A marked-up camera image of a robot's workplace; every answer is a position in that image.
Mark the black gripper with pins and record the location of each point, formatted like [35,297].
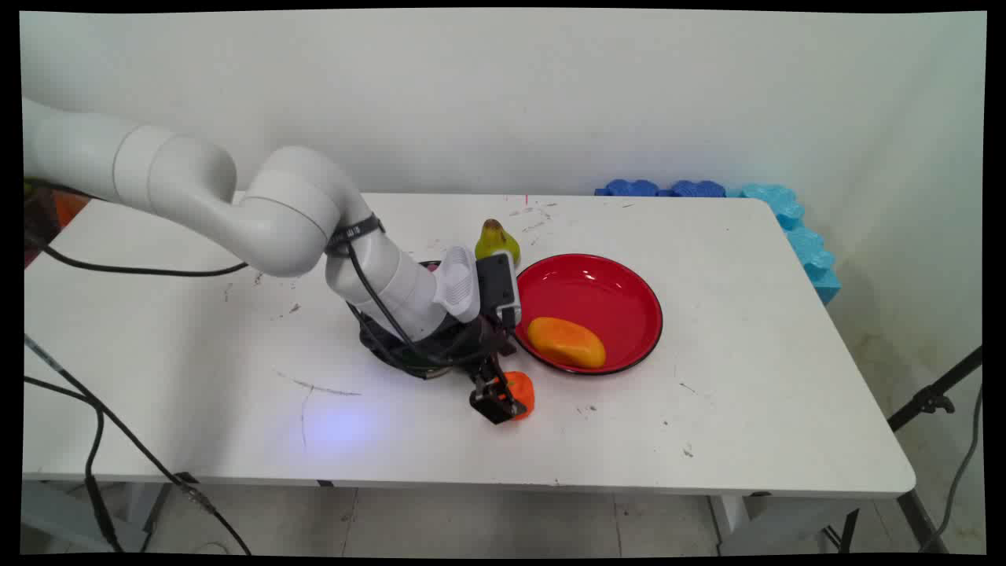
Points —
[486,338]

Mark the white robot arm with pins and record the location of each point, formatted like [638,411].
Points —
[291,212]

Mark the orange toy fruit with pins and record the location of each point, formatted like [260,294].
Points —
[522,391]

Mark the yellow orange toy mango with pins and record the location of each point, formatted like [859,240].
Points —
[567,342]

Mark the dark green bowl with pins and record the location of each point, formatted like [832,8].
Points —
[376,343]

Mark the red round plate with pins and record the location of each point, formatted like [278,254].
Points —
[605,303]

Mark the green toy pear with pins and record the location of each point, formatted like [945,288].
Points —
[497,242]

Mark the dark blue foam block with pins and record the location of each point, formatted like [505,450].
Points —
[631,187]
[698,189]

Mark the white table leg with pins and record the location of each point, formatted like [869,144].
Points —
[774,523]

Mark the light blue foam block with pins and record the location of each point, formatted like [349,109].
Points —
[805,244]

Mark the black tripod stand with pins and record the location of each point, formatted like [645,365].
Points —
[927,401]

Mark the orange red box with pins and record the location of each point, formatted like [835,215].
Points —
[49,216]

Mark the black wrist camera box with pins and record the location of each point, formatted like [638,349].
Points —
[497,287]

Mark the white printed camera mount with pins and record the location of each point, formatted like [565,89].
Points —
[457,283]

